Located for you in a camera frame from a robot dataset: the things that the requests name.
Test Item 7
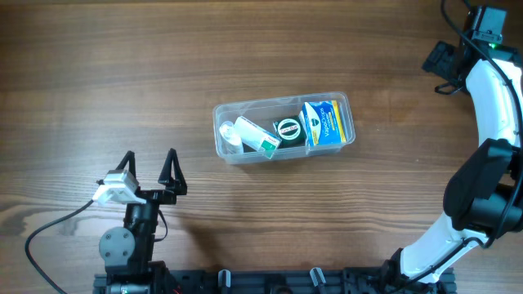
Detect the clear plastic container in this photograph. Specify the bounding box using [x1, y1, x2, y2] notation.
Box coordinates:
[212, 92, 355, 165]

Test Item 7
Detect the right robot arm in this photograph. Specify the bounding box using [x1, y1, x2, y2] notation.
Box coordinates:
[367, 5, 522, 293]

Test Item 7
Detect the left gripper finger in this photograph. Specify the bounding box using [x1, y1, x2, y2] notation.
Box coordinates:
[158, 149, 187, 195]
[116, 150, 136, 179]

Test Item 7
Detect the blue VapoDrops box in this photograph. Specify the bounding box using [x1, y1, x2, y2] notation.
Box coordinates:
[301, 100, 346, 147]

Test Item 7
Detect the black cable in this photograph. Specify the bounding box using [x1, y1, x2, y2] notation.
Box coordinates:
[24, 198, 95, 294]
[440, 0, 523, 283]

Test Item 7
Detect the dark green round tin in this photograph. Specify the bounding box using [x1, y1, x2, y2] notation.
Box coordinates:
[273, 116, 306, 149]

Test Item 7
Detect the white Panadol box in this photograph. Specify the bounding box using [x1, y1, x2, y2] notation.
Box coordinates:
[234, 116, 281, 159]

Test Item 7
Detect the white spray bottle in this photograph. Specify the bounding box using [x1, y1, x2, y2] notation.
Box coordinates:
[219, 121, 244, 154]

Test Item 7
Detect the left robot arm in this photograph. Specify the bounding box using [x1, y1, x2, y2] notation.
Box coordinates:
[92, 149, 187, 294]

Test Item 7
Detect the right black cable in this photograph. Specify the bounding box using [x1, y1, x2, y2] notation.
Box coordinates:
[440, 0, 523, 283]

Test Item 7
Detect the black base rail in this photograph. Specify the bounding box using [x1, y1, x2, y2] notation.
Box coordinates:
[92, 267, 457, 294]

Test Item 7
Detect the left black cable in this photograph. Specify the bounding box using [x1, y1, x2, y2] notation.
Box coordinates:
[24, 198, 95, 294]

